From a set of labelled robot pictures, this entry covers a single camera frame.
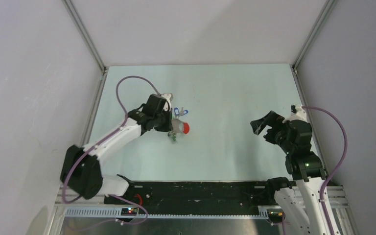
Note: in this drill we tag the slotted cable duct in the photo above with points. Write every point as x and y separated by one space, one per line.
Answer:
93 212

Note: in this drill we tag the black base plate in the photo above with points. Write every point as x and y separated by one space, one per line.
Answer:
206 198

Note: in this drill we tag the controller board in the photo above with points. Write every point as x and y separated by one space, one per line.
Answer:
275 217
129 211

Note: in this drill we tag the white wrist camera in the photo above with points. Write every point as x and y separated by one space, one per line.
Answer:
298 113
168 97

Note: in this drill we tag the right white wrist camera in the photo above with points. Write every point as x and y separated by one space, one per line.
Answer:
298 113

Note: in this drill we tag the aluminium frame post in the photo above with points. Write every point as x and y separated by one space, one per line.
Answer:
314 32
82 30

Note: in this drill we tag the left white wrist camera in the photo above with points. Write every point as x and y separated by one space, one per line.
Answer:
168 97

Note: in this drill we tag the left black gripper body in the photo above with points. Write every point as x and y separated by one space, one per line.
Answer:
163 120

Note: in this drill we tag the right aluminium frame post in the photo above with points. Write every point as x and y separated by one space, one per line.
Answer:
314 32

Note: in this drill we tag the left aluminium frame post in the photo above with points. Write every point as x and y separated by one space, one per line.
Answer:
82 30

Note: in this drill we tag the right controller board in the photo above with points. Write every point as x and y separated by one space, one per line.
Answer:
275 217

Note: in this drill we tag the metal key holder red handle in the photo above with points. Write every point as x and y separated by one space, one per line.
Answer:
179 126

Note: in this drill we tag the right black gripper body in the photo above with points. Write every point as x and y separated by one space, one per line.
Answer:
281 140

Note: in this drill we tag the left controller board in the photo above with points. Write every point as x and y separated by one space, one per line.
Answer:
129 211

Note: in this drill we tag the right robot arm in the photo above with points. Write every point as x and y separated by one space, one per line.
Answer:
314 215

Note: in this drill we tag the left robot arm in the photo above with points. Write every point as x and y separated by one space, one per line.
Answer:
82 168

